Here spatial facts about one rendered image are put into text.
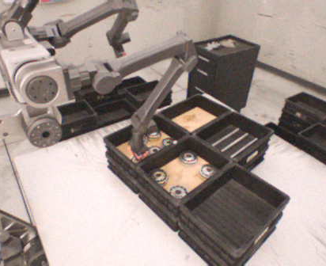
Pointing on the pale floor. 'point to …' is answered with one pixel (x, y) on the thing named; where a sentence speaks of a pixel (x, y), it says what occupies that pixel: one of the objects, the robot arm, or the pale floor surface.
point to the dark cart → (224, 71)
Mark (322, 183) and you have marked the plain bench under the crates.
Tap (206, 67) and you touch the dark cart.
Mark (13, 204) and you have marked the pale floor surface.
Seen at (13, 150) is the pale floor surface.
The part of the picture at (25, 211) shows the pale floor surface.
